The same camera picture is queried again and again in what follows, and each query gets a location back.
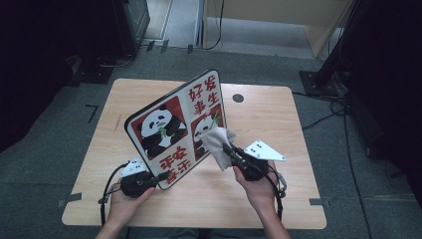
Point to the black floor base plate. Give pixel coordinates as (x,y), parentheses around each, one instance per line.
(93,74)

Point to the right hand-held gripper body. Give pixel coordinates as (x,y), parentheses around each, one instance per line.
(252,166)

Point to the black angled floor tape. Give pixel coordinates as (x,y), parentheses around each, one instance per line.
(94,114)

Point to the grey floor tape strip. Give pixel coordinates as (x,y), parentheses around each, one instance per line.
(69,199)
(316,201)

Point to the black equipment cabinet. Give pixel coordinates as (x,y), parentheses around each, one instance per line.
(129,30)

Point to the white vertical post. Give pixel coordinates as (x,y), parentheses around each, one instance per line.
(199,23)

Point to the person's left hand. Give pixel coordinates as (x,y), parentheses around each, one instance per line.
(124,209)

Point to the dark round table grommet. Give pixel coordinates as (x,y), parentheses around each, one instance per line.
(238,98)

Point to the person's right hand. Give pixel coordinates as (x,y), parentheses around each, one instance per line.
(262,195)

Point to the dark curtain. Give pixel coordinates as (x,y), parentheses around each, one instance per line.
(391,83)
(33,66)

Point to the white quilted cloth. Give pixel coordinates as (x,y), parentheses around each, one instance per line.
(215,146)

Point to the dark floor tape piece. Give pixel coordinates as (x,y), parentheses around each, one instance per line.
(165,46)
(150,46)
(190,48)

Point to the black metal stand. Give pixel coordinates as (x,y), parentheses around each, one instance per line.
(318,83)

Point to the panda picture board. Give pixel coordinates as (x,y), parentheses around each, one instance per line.
(159,132)

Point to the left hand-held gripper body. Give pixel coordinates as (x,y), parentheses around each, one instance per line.
(136,186)

